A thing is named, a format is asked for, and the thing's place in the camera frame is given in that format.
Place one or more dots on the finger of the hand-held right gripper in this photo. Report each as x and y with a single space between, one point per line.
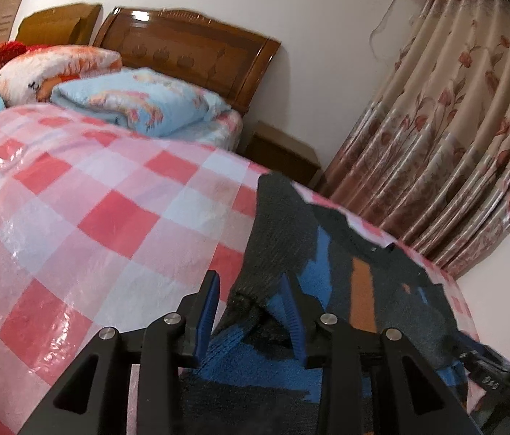
486 367

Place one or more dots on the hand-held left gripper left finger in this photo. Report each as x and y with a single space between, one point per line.
207 315

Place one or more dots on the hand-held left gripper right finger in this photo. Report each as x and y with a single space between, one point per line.
292 317

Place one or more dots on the dark grey blue orange sweater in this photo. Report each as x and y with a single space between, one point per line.
282 222

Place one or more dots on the brown wooden nightstand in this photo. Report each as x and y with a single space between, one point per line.
282 154

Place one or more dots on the red white checked plastic sheet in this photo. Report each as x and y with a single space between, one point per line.
101 190

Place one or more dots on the pink floral mattress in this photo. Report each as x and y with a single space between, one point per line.
225 129

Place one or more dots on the blue floral folded quilt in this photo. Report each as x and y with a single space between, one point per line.
146 99

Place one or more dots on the beige floral curtain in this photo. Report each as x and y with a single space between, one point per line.
454 136

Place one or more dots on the glossy brown wooden headboard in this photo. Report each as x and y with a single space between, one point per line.
182 54

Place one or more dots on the orange white floral pillow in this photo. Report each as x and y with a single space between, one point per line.
46 68

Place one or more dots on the light brown wooden headboard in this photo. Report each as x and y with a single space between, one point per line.
55 25

